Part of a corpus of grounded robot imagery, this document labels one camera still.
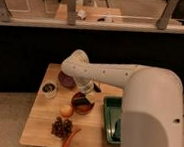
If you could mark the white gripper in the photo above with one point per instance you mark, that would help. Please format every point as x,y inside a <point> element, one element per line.
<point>85,86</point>

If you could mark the black eraser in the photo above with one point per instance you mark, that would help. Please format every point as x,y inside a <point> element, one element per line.
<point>80,101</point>

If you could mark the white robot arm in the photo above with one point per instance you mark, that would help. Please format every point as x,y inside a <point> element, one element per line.
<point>152,105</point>

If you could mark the red bowl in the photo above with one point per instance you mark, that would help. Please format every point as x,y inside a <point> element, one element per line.
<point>85,108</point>

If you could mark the small black object on table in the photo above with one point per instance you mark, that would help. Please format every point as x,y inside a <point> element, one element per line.
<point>96,88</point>

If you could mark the orange fruit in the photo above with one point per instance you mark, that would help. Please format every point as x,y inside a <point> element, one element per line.
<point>66,111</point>

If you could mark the green tray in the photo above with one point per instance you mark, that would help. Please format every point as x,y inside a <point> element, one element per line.
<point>112,122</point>

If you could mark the white cup with dark contents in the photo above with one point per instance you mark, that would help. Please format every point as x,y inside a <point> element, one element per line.
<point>49,90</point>

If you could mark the dark grape bunch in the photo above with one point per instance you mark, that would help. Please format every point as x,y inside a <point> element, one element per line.
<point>61,127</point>

